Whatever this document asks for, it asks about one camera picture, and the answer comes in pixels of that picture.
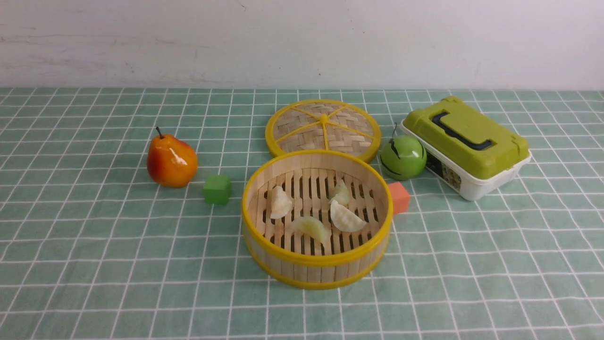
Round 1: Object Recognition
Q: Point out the pale dumpling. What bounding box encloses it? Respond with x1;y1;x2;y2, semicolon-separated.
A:
293;216;330;244
330;200;367;233
270;186;293;220
330;178;351;206

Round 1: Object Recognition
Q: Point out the woven bamboo steamer lid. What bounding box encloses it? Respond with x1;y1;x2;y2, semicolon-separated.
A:
265;99;382;163

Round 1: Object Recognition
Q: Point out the bamboo steamer tray yellow rim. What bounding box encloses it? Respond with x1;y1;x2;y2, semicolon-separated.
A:
241;150;393;289

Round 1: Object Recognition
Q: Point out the green cube block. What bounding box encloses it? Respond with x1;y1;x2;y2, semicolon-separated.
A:
203;175;232;205

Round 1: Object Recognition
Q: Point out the green apple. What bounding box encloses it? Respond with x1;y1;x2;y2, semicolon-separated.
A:
379;124;427;181

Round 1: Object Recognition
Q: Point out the orange cube block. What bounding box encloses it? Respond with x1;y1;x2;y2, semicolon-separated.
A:
388;182;411;215

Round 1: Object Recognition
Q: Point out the orange red pear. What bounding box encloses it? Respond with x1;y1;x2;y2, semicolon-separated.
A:
146;126;198;188

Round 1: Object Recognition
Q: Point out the green lid white lunch box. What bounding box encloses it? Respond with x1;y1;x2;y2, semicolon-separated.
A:
401;95;531;202

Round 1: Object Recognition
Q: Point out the green checkered tablecloth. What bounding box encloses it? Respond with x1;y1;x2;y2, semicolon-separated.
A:
0;88;604;340

